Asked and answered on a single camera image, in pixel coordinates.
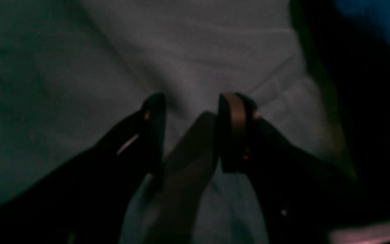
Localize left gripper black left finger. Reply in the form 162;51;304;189
0;93;166;244

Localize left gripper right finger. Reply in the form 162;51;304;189
217;93;390;244

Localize dark blue t-shirt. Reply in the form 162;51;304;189
334;0;390;85

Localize light blue table cloth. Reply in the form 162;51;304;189
0;0;358;244

